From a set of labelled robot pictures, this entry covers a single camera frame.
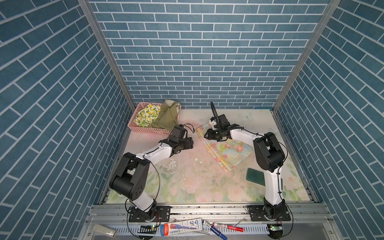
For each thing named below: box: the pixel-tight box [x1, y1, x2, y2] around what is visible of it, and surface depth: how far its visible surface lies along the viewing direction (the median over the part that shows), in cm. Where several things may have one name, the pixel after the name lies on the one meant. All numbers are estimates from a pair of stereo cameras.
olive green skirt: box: [151, 99, 181, 132], surface depth 109 cm
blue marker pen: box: [202, 219, 228, 240], surface depth 71 cm
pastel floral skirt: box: [195, 122, 254, 171], surface depth 97 cm
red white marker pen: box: [212, 222, 244, 232], surface depth 71 cm
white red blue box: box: [160, 218, 203, 237], surface depth 71 cm
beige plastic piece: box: [92, 224, 118, 238], surface depth 68 cm
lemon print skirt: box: [127, 102, 171, 136], surface depth 114 cm
